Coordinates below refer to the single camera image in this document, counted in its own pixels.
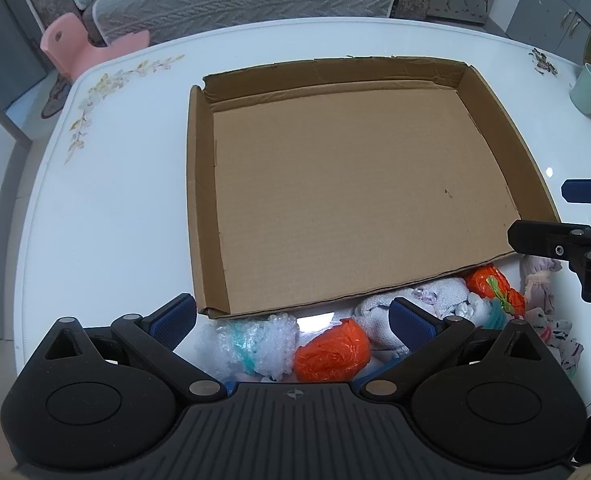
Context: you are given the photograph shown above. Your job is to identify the dried crumbs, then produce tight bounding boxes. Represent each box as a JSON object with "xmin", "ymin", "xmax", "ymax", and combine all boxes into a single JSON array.
[{"xmin": 529, "ymin": 48, "xmax": 559, "ymax": 77}]

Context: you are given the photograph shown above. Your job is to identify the grey pink floor mat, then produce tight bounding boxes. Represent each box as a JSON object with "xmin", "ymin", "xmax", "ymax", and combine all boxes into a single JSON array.
[{"xmin": 40, "ymin": 71, "xmax": 72, "ymax": 121}]

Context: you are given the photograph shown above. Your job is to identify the pink plastic stool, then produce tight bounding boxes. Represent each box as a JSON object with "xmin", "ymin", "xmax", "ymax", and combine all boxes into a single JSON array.
[{"xmin": 40, "ymin": 12, "xmax": 151, "ymax": 82}]

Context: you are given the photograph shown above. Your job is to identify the orange plastic bundle green tie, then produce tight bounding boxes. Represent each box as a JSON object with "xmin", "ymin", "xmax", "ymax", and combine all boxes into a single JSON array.
[{"xmin": 464, "ymin": 264, "xmax": 526, "ymax": 319}]

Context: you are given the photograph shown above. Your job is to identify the orange plastic bag bundle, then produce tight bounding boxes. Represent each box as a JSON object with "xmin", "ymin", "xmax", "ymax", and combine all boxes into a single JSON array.
[{"xmin": 294, "ymin": 318, "xmax": 371, "ymax": 382}]

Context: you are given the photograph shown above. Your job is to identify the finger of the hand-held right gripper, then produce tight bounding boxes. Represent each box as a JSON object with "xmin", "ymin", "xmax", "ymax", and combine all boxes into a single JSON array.
[
  {"xmin": 507, "ymin": 219, "xmax": 591, "ymax": 303},
  {"xmin": 561, "ymin": 176, "xmax": 591, "ymax": 206}
]

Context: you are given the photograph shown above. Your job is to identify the white patterned sock pink tie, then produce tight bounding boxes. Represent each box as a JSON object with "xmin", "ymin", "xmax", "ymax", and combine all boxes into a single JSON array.
[{"xmin": 525, "ymin": 306, "xmax": 585, "ymax": 377}]

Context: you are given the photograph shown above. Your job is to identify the shallow cardboard box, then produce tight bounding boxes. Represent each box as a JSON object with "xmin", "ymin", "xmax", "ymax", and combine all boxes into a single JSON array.
[{"xmin": 186, "ymin": 56, "xmax": 562, "ymax": 320}]

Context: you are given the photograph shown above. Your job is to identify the blue-grey side cabinet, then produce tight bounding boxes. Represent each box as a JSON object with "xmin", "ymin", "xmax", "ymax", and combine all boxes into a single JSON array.
[{"xmin": 0, "ymin": 0, "xmax": 52, "ymax": 147}]

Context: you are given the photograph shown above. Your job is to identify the purple beige sock bundle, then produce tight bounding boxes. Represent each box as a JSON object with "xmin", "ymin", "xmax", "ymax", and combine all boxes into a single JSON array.
[{"xmin": 519, "ymin": 255, "xmax": 562, "ymax": 311}]

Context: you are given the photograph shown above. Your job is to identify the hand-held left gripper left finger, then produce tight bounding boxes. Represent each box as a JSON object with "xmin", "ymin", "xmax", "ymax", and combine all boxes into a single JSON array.
[{"xmin": 43, "ymin": 294, "xmax": 228, "ymax": 403}]

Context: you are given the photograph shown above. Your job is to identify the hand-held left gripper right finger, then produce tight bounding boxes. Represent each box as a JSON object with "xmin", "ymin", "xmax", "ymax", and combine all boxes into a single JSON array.
[{"xmin": 353, "ymin": 297, "xmax": 551, "ymax": 403}]

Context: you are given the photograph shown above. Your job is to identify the bubble-wrapped teal sock bundle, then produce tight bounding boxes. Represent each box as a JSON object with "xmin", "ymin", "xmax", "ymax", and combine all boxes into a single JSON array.
[{"xmin": 197, "ymin": 311, "xmax": 299, "ymax": 382}]

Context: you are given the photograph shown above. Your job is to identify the white sock bundle purple tie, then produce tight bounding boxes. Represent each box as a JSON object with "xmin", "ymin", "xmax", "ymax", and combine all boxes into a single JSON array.
[{"xmin": 354, "ymin": 279, "xmax": 479, "ymax": 361}]

